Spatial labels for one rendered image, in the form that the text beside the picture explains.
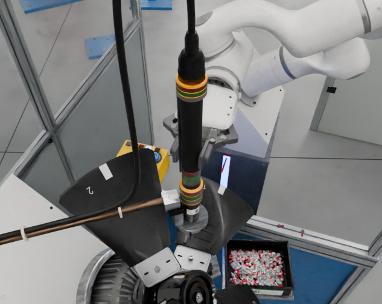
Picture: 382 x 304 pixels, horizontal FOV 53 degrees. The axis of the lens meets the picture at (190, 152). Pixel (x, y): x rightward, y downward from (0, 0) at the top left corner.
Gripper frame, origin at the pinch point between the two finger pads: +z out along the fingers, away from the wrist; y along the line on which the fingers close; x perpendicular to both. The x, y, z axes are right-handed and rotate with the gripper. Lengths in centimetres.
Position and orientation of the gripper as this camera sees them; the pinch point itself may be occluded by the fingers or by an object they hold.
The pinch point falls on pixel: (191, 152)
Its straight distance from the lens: 63.8
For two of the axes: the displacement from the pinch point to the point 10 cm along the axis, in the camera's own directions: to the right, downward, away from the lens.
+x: 0.0, -6.6, -7.5
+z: -3.1, 7.2, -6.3
